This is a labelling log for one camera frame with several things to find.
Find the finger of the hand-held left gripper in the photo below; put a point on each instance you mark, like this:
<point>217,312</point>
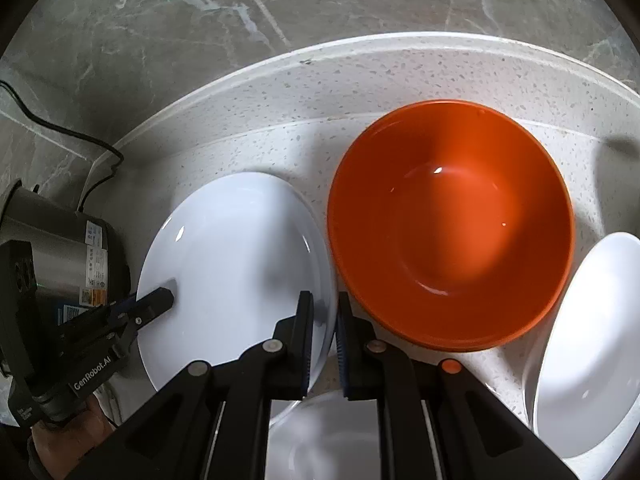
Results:
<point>125,307</point>
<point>157,302</point>

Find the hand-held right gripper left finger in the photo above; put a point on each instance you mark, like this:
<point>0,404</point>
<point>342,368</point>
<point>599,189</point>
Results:
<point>308,342</point>

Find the stainless steel appliance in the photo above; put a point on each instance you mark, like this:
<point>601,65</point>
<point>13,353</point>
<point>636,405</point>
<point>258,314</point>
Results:
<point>55,240</point>

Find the person's left hand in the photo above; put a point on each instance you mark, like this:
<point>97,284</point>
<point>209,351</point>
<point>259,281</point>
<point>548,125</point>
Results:
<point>65,437</point>

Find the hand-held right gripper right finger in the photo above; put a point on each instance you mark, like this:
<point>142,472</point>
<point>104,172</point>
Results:
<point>342,352</point>

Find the orange bowl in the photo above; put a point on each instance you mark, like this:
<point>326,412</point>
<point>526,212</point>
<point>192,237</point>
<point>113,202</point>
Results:
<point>450,220</point>

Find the white bowl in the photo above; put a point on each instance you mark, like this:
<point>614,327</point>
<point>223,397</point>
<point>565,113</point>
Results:
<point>325,440</point>

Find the white plate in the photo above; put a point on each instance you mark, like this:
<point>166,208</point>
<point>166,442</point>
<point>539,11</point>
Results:
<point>590,350</point>
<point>235,260</point>

